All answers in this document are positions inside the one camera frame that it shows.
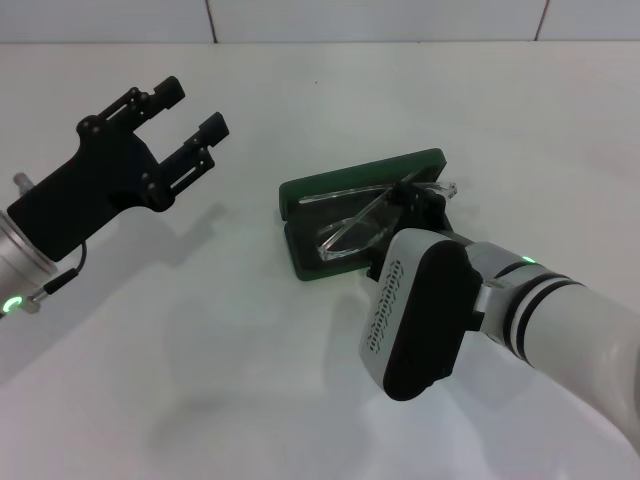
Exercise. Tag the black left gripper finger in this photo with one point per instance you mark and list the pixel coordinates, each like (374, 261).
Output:
(170, 92)
(215, 130)

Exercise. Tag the green glasses case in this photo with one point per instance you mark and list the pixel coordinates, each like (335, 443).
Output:
(310, 190)

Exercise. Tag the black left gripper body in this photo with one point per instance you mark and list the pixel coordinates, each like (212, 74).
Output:
(90, 190)

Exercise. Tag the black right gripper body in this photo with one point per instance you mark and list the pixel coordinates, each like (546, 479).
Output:
(427, 212)

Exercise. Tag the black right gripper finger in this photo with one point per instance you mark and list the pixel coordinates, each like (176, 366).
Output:
(402, 191)

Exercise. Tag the clear white glasses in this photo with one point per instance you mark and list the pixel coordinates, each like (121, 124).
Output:
(360, 235)

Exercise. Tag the silver round port stub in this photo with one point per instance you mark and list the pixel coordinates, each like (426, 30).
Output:
(22, 181)

